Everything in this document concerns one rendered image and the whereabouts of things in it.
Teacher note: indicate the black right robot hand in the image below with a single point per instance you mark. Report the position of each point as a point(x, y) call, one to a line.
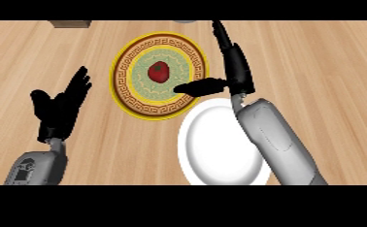
point(237, 66)

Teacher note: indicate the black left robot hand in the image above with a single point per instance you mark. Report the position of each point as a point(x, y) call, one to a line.
point(60, 108)

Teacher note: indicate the yellow patterned plate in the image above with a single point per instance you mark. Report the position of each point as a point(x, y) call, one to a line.
point(144, 75)

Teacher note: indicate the grey round object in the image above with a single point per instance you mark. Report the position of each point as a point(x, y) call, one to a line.
point(186, 21)

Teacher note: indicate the plain white plate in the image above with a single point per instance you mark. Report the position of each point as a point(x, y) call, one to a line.
point(218, 146)

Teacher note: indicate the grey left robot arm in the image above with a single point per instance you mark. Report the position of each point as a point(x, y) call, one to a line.
point(41, 166)

